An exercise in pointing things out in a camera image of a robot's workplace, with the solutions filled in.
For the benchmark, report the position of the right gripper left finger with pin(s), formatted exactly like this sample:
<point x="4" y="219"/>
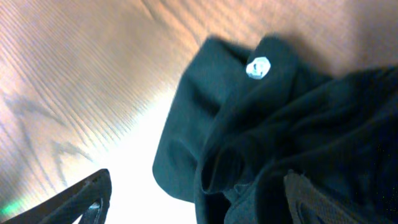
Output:
<point x="87" y="201"/>

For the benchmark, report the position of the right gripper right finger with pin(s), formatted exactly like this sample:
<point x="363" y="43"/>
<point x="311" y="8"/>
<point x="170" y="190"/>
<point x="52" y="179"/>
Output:
<point x="310" y="203"/>

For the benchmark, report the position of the black t-shirt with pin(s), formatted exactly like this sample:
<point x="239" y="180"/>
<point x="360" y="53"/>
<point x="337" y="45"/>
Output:
<point x="242" y="119"/>

